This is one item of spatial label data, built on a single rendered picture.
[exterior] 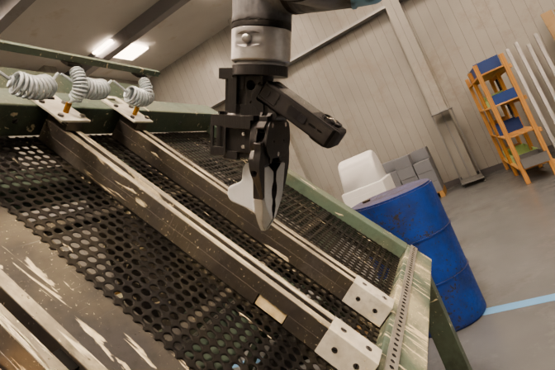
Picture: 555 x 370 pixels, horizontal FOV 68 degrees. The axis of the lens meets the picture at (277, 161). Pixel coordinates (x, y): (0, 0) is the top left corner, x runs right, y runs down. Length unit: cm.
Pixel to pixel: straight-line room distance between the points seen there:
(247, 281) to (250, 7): 67
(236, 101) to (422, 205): 259
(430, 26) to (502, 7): 136
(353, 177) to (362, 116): 426
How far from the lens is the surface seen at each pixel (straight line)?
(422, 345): 124
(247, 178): 52
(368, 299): 124
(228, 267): 102
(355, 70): 990
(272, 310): 101
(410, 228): 301
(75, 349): 68
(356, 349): 98
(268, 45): 50
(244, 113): 53
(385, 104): 970
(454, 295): 318
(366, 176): 563
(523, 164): 715
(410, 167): 869
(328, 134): 48
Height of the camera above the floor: 135
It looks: 4 degrees up
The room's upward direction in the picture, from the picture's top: 23 degrees counter-clockwise
